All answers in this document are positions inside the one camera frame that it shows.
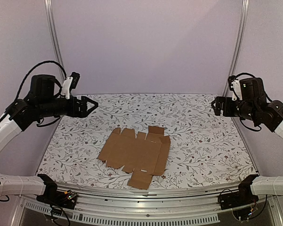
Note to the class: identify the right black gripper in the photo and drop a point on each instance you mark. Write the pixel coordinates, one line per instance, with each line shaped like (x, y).
(226, 106)

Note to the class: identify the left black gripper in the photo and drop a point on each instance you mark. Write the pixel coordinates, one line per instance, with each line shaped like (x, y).
(82, 112)

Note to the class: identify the brown cardboard box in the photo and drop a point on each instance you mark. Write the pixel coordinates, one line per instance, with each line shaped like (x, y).
(144, 155)

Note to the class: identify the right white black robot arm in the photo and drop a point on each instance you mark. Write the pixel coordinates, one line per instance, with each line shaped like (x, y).
(250, 102)

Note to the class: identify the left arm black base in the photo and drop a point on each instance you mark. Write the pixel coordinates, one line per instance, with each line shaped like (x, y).
(66, 199)

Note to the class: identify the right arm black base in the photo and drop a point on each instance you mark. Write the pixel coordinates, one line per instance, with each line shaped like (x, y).
(229, 199)

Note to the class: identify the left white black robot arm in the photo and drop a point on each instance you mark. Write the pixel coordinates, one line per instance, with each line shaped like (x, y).
(47, 97)

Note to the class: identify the floral patterned table mat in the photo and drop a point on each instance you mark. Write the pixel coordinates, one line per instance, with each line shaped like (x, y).
(205, 149)

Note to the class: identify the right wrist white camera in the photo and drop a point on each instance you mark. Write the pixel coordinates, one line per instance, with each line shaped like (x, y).
(235, 87)

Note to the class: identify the right aluminium frame post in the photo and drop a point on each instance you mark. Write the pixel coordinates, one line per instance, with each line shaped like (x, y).
(239, 39)

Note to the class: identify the aluminium frame post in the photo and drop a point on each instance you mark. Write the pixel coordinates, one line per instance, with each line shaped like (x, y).
(239, 39)
(53, 31)

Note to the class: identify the front aluminium rail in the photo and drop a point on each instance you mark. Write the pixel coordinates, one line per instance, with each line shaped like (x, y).
(167, 207)

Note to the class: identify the left aluminium frame post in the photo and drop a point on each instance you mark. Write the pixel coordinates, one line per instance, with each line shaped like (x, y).
(53, 31)

